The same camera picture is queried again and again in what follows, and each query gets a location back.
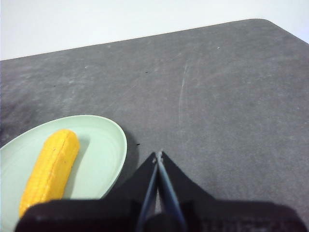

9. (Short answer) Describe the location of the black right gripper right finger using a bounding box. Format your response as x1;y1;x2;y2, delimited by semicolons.
158;151;216;232

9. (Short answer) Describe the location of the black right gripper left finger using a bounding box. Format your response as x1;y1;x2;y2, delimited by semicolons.
101;152;159;232

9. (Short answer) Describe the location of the yellow corn cob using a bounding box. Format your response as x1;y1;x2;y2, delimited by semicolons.
18;129;81;218

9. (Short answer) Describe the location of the pale green round plate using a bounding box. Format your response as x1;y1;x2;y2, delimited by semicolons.
0;115;128;218

